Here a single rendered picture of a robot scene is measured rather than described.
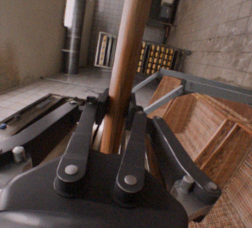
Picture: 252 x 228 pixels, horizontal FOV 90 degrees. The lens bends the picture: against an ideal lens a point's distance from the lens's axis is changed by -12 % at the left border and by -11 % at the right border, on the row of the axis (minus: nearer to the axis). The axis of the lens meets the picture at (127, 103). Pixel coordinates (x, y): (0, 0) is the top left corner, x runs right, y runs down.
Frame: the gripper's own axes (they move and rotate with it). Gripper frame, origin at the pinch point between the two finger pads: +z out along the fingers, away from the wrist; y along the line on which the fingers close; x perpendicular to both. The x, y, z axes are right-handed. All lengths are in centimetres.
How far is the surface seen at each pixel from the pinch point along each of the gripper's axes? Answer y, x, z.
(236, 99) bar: 50, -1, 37
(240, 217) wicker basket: 60, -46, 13
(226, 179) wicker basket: 57, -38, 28
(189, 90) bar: 26.7, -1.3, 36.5
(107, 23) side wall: -89, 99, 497
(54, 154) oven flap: -34, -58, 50
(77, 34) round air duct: -112, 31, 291
